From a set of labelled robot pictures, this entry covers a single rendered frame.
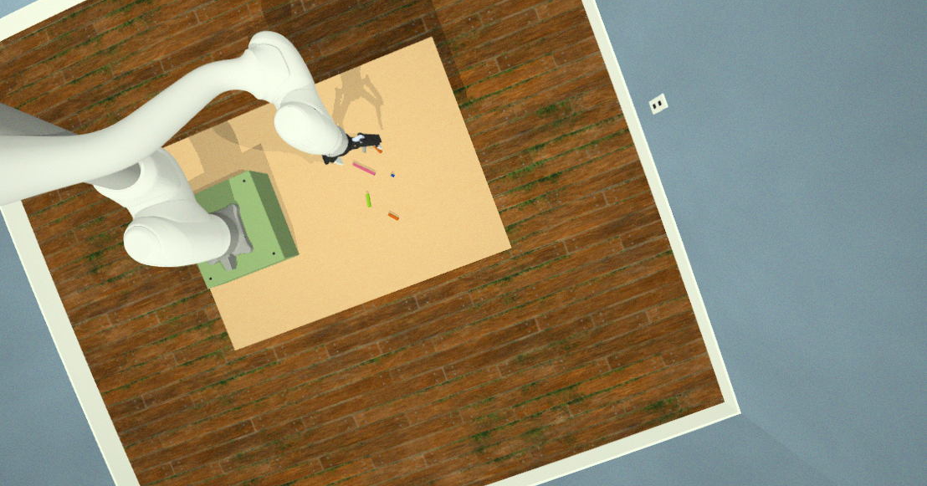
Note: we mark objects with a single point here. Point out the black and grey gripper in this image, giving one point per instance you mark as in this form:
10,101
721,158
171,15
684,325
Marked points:
360,141

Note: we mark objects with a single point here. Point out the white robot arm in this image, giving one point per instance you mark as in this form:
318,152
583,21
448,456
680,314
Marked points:
171,229

